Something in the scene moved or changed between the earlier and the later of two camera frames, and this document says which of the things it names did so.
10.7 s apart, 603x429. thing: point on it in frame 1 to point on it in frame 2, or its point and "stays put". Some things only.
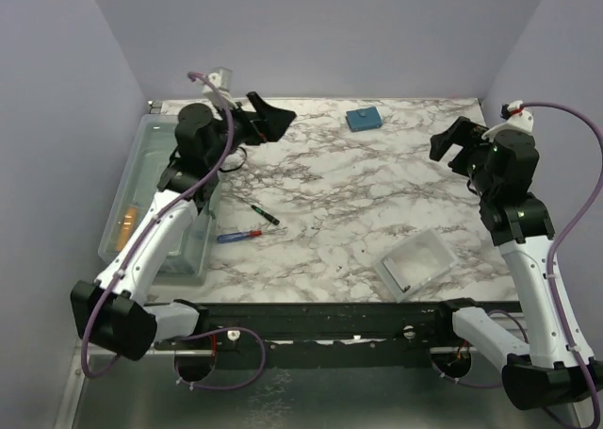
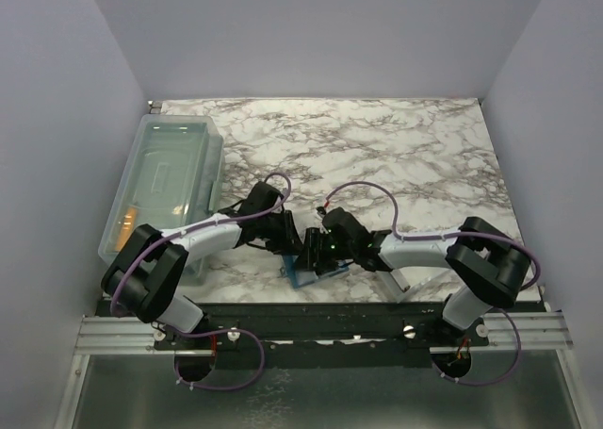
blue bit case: [363, 119] to [299, 278]
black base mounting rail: [325, 334] stays put
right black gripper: [464, 131] to [309, 259]
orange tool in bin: [128, 227] stays put
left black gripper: [275, 121] to [289, 242]
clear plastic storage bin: [191, 262] stays put
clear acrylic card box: [415, 262] stays put
